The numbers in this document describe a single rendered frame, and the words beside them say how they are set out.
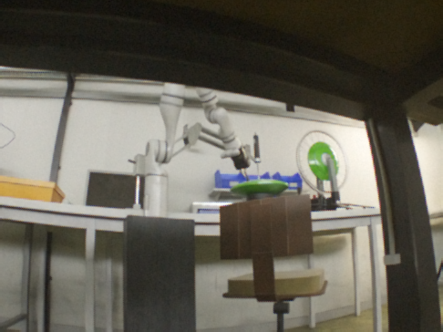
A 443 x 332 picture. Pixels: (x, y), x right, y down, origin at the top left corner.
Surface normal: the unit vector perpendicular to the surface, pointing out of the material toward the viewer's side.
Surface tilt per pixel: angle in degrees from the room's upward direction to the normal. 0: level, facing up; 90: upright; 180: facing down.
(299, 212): 90
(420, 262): 90
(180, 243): 90
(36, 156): 90
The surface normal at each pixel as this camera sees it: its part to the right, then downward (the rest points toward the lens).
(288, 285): -0.44, -0.32
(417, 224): 0.31, -0.35
